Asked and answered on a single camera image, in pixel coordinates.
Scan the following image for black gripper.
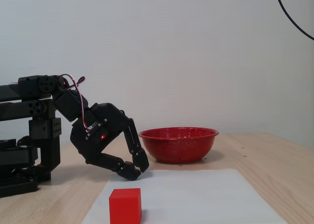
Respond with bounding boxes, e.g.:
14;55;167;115
70;102;150;181

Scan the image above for red cube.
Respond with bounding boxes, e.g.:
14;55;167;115
108;188;143;224

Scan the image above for red speckled enamel bowl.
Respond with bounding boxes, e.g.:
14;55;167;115
138;127;219;164

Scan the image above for white paper sheet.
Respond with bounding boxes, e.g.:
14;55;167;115
80;168;288;224

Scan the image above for red white gripper servo wire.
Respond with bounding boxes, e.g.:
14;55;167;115
58;74;95;133

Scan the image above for black base mount block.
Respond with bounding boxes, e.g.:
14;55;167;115
0;135;39;168

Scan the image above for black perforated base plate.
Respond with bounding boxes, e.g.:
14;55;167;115
0;167;39;198

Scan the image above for black hanging cable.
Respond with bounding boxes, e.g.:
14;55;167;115
273;0;314;41

